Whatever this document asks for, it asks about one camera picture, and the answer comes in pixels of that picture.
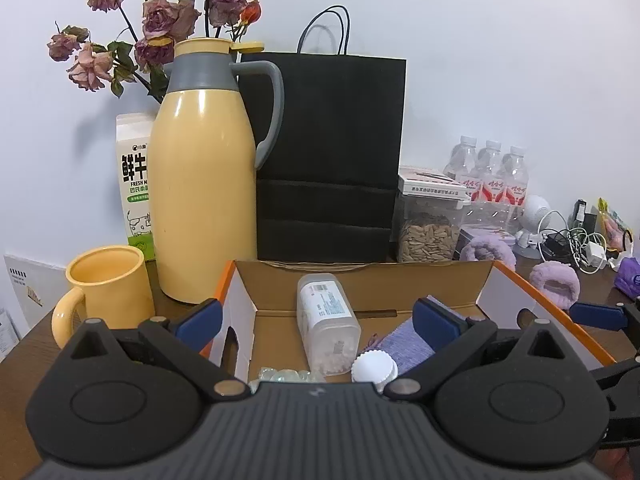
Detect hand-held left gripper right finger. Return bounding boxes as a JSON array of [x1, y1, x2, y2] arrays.
[[385, 298, 568, 403]]

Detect white printed board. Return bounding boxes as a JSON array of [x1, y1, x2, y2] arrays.
[[2, 252, 69, 361]]

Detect dried rose bouquet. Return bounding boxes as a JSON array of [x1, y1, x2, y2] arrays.
[[47, 0, 264, 104]]

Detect black device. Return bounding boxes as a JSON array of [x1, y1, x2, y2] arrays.
[[572, 198, 599, 234]]

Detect black paper bag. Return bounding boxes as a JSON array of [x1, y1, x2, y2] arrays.
[[235, 5, 407, 264]]

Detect small white desk fan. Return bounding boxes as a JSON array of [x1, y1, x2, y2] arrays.
[[514, 194, 554, 261]]

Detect clear seed container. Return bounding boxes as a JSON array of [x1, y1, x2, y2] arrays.
[[397, 165, 472, 264]]

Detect bag of glass beads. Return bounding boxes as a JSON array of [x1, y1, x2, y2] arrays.
[[249, 367, 327, 394]]

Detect ribbed white jar lid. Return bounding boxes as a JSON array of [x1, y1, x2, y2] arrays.
[[350, 350, 400, 394]]

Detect lilac tin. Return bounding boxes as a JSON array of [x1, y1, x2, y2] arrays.
[[457, 226, 516, 249]]

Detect blue white leaflet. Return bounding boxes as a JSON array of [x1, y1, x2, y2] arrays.
[[0, 307, 21, 356]]

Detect clear water bottle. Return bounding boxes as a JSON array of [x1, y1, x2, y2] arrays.
[[501, 145, 531, 208], [444, 135, 479, 196], [474, 140, 504, 206]]

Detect yellow thermos jug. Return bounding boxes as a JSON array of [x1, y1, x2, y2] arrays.
[[148, 37, 285, 305]]

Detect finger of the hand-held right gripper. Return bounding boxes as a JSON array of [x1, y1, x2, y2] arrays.
[[591, 357, 640, 396], [570, 297, 640, 350]]

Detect purple drawstring pouch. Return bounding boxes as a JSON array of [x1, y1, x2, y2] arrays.
[[362, 295, 454, 376]]

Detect tangle of charger cables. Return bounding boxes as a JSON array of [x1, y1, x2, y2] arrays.
[[539, 209, 609, 276]]

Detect purple packet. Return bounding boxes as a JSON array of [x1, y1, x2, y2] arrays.
[[614, 252, 640, 299]]

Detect fuzzy purple wristband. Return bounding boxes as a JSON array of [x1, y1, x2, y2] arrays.
[[458, 237, 517, 267], [529, 260, 582, 309]]

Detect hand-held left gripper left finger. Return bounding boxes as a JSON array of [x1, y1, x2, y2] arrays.
[[70, 298, 249, 402]]

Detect red cardboard box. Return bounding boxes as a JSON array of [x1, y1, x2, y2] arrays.
[[207, 258, 617, 387]]

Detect white milk carton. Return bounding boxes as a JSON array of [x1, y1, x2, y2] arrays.
[[115, 112, 159, 261]]

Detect colourful snack packets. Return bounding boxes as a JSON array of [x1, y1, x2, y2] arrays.
[[597, 197, 636, 252]]

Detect clear plastic jar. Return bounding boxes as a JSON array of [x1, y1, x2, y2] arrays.
[[297, 272, 362, 377]]

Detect yellow mug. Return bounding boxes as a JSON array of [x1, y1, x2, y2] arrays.
[[51, 245, 156, 351]]

